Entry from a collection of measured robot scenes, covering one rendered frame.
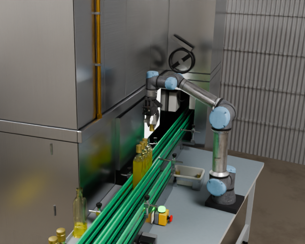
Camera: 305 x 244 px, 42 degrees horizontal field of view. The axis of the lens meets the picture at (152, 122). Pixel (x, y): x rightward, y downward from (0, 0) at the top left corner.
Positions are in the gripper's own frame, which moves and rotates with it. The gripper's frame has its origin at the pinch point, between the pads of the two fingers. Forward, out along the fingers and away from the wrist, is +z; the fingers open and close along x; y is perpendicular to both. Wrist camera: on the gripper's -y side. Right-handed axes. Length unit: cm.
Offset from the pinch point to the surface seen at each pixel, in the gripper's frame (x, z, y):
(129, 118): -10.8, -5.1, 10.5
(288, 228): 71, 120, -133
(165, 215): 30, 40, 31
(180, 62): -25, -28, -83
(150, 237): 35, 39, 55
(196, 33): -16, -52, -90
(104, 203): -1, 34, 48
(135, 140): -14.3, 14.1, -3.2
